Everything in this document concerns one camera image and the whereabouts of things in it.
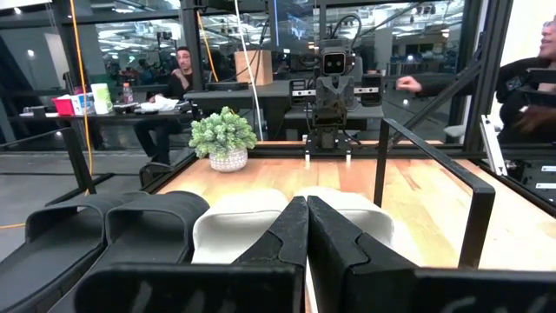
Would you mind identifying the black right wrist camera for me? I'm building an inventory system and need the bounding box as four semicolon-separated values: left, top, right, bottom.
321;46;348;77

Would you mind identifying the green plant in white pot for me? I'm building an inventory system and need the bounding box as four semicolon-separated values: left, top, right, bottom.
189;106;258;174

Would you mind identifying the brown cardboard box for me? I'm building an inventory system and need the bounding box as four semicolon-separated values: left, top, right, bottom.
234;50;275;87

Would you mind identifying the black table frame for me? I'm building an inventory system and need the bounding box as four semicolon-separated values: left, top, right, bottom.
0;0;556;218

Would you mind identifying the red box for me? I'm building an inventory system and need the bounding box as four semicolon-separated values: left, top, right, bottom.
52;96;76;117

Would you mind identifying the white blue tissue box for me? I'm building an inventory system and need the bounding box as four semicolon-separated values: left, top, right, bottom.
71;92;96;117

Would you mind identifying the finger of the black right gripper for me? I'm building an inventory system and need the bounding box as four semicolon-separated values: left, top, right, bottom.
361;73;384;108
289;79;310;108

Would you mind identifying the white green cup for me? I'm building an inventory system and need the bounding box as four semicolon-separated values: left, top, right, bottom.
89;82;114;116

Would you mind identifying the person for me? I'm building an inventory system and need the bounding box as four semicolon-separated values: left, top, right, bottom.
132;45;196;165
397;15;556;144

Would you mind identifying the white slide sandal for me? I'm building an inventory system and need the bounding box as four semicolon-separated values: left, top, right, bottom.
295;186;395;250
191;189;290;265

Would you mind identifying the white hanging cable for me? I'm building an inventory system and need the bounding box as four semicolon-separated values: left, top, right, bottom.
233;0;265;141

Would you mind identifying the dark grey desk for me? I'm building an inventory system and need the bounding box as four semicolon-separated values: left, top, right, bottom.
184;80;386;141

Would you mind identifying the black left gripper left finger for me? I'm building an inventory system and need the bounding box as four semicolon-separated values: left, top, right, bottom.
73;196;309;313

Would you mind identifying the black camera cable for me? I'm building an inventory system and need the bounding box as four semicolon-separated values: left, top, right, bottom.
329;15;364;50

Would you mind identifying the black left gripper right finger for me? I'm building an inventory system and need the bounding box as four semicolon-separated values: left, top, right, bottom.
306;196;556;313

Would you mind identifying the yellow hanging cable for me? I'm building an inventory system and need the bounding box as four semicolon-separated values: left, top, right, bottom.
68;0;95;196
196;10;219;83

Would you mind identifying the black slide sandal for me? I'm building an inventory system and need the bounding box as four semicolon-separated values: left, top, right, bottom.
0;190;149;313
47;190;211;313

